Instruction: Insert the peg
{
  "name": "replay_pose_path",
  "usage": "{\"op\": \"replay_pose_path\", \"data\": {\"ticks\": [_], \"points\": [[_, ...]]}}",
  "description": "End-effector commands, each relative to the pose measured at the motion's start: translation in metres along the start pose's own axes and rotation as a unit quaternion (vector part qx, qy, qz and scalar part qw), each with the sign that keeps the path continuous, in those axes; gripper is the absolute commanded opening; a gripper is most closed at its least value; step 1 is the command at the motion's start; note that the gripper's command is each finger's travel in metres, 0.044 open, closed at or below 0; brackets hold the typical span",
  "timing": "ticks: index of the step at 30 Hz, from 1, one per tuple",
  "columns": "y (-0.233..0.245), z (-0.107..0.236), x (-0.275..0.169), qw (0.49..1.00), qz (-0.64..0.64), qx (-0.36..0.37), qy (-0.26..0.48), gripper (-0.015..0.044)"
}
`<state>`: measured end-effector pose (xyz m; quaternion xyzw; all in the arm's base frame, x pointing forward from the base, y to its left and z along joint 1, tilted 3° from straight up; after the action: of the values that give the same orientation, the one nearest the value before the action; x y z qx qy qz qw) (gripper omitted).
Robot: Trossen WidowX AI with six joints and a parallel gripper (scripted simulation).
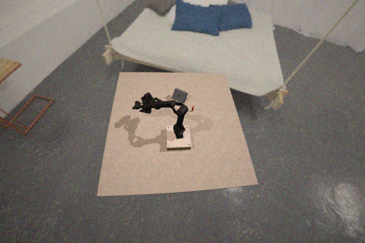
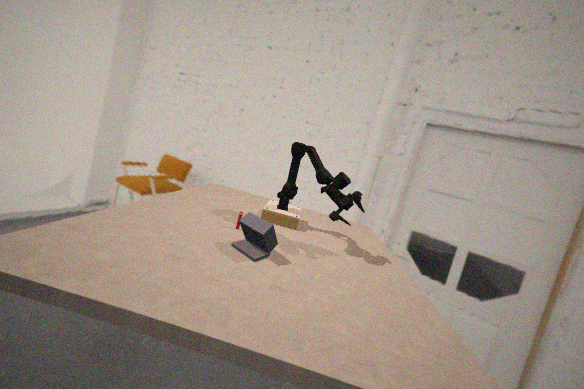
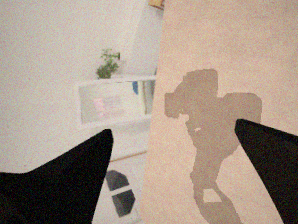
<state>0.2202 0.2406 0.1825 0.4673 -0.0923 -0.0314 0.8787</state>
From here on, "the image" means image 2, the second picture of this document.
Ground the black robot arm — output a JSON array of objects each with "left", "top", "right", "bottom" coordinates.
[{"left": 277, "top": 142, "right": 355, "bottom": 211}]

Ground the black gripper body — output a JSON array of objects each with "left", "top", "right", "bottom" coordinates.
[{"left": 329, "top": 191, "right": 362, "bottom": 221}]

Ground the grey sloped panel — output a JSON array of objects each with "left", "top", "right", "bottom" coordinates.
[{"left": 231, "top": 212, "right": 278, "bottom": 262}]

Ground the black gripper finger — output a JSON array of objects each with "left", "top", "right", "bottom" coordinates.
[
  {"left": 337, "top": 215, "right": 351, "bottom": 226},
  {"left": 354, "top": 197, "right": 365, "bottom": 213}
]

